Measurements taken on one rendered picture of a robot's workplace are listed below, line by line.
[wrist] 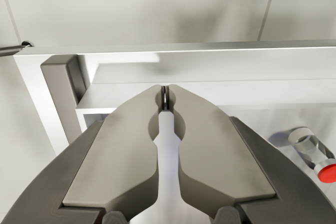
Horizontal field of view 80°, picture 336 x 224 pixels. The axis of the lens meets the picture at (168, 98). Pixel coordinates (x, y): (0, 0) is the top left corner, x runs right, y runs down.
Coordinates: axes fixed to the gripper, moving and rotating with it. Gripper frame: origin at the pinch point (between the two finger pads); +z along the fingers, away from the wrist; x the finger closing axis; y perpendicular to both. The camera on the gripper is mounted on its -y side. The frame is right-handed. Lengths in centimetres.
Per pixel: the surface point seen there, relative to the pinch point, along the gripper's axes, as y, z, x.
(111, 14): 10, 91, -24
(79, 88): 1.1, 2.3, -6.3
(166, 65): -0.1, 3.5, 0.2
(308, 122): 6.0, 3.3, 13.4
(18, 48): 23, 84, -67
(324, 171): 7.1, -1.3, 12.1
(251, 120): 5.5, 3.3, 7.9
